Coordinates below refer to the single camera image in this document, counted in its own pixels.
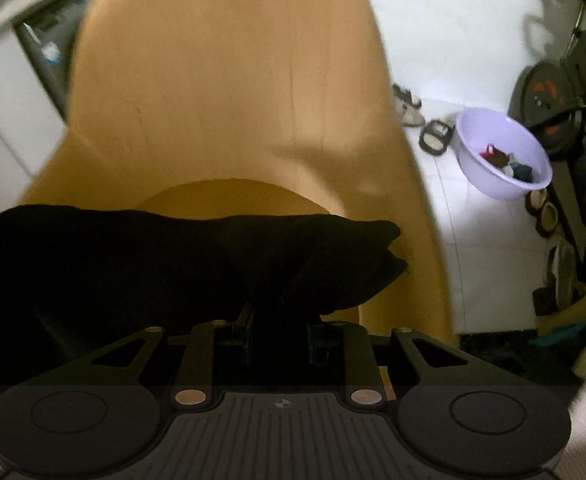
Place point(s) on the black exercise bike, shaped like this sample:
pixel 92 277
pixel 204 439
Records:
pixel 550 100

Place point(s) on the wooden chair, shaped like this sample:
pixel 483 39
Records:
pixel 294 93

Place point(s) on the black garment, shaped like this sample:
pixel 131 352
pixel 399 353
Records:
pixel 74 280

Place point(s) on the black slide slipper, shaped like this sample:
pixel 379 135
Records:
pixel 435 137

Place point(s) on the lavender plastic basin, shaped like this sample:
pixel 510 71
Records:
pixel 500 157

